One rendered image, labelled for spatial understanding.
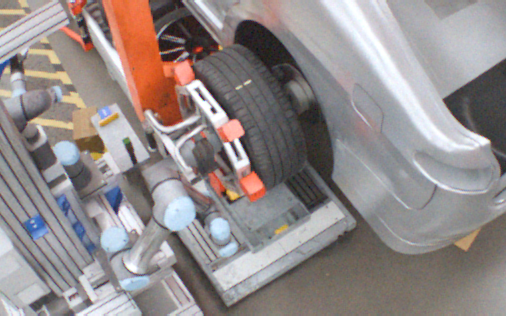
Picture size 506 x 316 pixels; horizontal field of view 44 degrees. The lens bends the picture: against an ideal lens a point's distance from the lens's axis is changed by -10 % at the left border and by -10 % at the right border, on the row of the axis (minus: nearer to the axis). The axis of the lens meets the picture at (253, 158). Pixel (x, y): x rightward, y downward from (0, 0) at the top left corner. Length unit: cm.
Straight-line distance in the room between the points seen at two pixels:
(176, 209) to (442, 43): 163
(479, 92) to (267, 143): 112
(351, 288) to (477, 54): 141
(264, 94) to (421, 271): 145
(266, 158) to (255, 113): 19
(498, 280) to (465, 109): 110
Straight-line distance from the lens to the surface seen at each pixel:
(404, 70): 221
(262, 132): 278
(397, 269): 369
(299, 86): 310
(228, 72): 285
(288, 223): 361
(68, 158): 292
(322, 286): 362
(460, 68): 329
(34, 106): 262
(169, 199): 232
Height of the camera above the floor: 338
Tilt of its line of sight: 58 degrees down
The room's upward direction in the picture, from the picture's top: 6 degrees counter-clockwise
